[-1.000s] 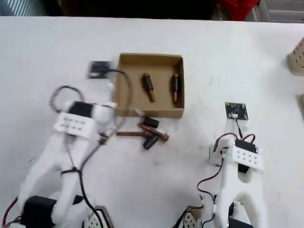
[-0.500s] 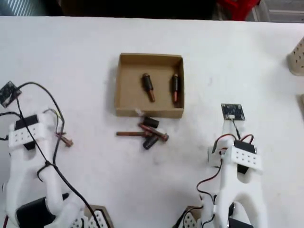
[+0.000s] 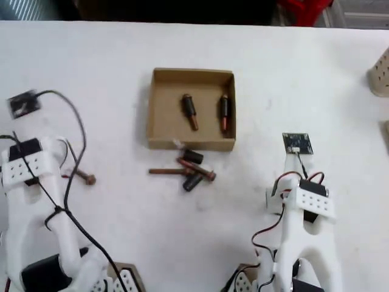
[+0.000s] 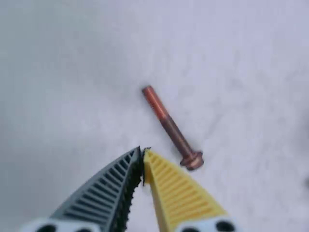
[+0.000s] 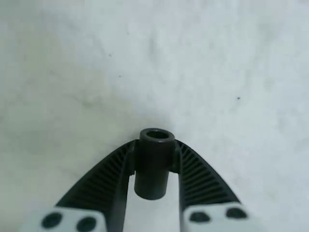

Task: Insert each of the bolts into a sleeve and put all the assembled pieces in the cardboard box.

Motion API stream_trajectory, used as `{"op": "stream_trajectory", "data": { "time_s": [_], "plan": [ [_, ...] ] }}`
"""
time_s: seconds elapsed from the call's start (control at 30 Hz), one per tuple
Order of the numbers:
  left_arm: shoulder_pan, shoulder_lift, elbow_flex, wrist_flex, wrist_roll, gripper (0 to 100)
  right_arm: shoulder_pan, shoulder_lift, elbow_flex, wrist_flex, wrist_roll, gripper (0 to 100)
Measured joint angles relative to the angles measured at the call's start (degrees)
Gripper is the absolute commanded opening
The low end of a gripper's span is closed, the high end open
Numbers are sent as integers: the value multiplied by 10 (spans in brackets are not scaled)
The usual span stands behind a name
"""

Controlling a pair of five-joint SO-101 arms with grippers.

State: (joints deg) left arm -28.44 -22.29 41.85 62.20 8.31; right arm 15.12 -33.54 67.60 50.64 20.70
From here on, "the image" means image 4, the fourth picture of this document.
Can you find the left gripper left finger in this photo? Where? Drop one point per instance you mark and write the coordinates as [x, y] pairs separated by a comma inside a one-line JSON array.
[[103, 193]]

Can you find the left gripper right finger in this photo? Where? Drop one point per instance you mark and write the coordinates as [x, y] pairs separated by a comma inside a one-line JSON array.
[[183, 195]]

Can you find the copper flange bolt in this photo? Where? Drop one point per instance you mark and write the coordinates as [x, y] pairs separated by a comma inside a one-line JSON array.
[[169, 125]]

